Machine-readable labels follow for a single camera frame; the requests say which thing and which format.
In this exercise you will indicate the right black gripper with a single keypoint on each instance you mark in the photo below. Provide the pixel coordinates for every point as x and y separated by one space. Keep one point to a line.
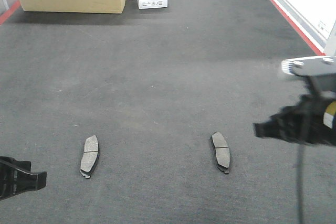
286 125

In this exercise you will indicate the grey brake pad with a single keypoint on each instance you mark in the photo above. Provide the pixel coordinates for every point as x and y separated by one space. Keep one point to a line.
90 156
221 152

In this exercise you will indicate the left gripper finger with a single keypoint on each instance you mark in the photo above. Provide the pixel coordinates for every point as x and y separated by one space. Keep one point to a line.
17 177

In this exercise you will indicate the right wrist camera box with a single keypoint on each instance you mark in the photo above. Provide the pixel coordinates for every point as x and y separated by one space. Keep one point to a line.
309 66

